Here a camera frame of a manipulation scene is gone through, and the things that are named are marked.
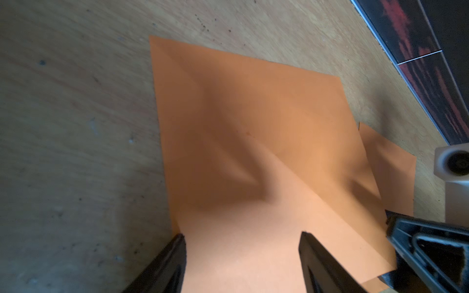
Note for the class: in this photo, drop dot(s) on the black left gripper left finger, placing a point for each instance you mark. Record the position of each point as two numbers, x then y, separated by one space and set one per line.
165 274

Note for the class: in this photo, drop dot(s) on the orange paper sheet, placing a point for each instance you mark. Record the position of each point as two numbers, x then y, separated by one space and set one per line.
255 153

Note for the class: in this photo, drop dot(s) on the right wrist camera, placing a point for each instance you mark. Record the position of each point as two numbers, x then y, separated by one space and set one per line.
451 164

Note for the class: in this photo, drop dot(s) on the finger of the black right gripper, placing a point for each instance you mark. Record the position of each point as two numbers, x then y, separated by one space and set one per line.
431 257

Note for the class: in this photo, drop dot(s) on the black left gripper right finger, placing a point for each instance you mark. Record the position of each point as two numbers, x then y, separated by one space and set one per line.
322 272

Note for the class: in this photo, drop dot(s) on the aluminium right base rail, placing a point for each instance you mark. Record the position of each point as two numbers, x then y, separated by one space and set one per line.
404 34

